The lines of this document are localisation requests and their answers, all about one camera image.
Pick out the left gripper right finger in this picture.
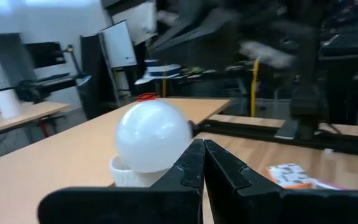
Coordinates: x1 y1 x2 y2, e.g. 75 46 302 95
203 139 358 224

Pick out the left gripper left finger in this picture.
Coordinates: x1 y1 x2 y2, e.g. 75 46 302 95
37 139 206 224

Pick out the white lightbulb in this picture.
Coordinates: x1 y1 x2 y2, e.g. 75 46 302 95
114 99 194 174

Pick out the white textured pen cup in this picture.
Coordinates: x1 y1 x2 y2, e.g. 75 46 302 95
109 154 170 188

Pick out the patterned sticky note pad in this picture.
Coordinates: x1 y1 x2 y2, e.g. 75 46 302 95
265 163 344 190

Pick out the blue white striped bag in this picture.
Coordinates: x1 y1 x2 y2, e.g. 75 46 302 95
146 63 182 78

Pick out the red plastic box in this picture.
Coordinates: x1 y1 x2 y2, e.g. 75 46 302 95
135 92 160 103

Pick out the white whiteboard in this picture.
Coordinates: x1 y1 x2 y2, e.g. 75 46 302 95
99 20 138 69

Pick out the light wood desk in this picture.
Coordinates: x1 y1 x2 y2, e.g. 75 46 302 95
0 97 231 224

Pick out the black upright panel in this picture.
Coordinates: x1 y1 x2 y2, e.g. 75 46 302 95
79 32 117 121

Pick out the light wood background table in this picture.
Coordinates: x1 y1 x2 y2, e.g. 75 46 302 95
0 101 70 139

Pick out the black monitor screen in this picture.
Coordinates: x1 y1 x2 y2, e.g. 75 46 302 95
23 42 67 69

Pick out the white paper roll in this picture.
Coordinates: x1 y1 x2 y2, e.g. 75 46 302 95
0 89 22 119

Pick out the thick yellow cable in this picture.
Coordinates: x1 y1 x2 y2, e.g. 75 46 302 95
249 57 261 118

